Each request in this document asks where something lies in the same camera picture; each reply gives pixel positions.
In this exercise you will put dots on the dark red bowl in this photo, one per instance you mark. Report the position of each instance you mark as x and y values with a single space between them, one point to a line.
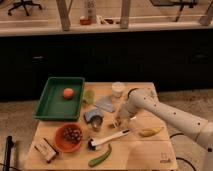
130 91

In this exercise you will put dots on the orange bowl with grapes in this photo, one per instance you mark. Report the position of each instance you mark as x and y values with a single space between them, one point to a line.
68 138

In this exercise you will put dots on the white bottle on shelf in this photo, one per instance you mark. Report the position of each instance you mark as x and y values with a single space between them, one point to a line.
91 10

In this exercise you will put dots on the green plastic tray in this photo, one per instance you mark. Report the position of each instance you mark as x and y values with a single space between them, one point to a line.
52 106

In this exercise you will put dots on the black office chair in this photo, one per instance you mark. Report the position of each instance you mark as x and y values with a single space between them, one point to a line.
24 4

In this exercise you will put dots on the small wooden box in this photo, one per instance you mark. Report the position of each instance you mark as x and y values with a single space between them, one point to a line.
46 149

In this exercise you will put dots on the yellow banana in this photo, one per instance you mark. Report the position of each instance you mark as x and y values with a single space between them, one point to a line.
150 131

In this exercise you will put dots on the white handled dish brush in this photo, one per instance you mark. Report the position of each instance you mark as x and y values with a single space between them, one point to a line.
94 143

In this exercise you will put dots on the black stand post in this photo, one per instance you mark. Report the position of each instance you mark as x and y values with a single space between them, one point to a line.
7 156

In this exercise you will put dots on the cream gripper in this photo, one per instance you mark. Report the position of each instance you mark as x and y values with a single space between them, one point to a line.
123 121

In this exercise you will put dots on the white plastic cup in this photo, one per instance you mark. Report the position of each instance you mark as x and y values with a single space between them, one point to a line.
118 89

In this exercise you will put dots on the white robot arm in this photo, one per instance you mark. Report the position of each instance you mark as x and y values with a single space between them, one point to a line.
196 128

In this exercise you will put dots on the green cucumber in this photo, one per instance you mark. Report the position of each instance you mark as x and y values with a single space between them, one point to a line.
96 161

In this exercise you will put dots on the orange ball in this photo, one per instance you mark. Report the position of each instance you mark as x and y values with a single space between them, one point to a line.
68 93

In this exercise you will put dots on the green translucent cup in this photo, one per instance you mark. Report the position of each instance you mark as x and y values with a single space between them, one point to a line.
88 96

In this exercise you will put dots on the blue handled metal cup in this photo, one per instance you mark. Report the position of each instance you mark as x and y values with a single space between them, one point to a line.
94 117

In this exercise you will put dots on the red bowl on shelf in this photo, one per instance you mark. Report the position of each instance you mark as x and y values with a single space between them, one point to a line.
84 21

